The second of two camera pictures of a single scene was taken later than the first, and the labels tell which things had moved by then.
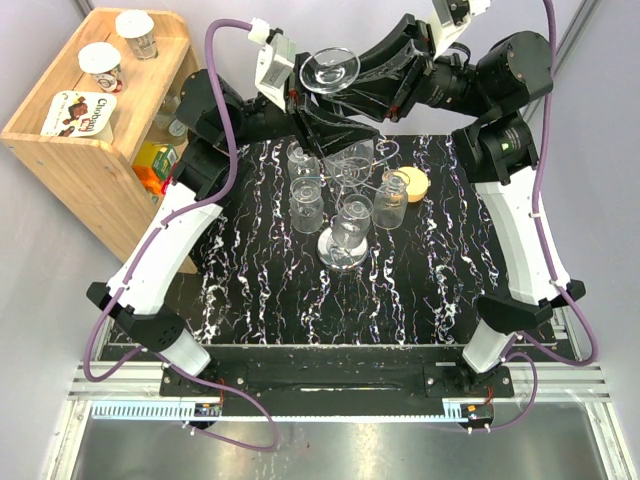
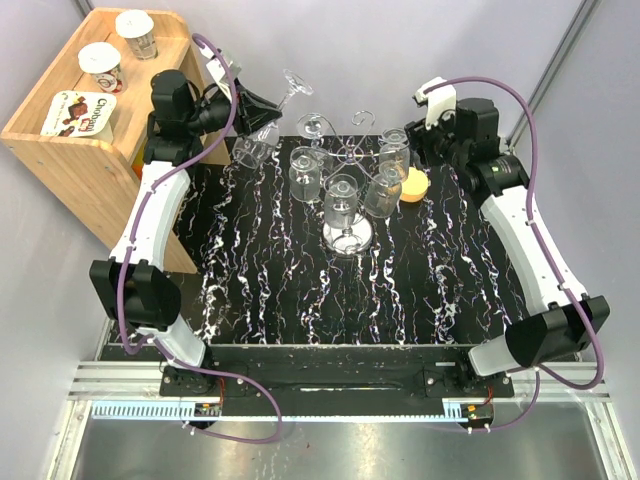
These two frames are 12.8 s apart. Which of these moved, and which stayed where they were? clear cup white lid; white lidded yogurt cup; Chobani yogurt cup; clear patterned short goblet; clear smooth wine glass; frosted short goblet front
Moved: clear patterned short goblet; clear smooth wine glass; frosted short goblet front
Stayed: clear cup white lid; Chobani yogurt cup; white lidded yogurt cup
